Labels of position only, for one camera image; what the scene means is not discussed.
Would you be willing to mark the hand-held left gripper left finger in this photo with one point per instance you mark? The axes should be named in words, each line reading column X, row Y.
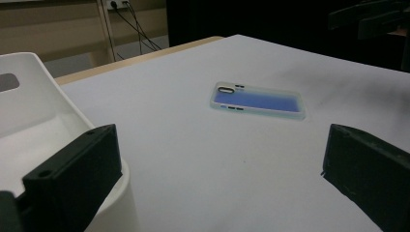
column 74, row 174

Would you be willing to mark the translucent blue phone case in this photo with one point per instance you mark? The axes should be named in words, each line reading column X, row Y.
column 257, row 101

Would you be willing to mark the white plastic bin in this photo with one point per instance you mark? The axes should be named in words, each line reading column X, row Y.
column 38, row 103

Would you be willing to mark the white power outlet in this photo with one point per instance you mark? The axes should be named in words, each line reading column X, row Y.
column 117, row 4

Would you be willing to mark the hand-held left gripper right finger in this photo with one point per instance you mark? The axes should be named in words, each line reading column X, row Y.
column 370, row 174

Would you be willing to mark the wooden desk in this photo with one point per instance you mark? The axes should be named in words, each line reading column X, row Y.
column 48, row 29

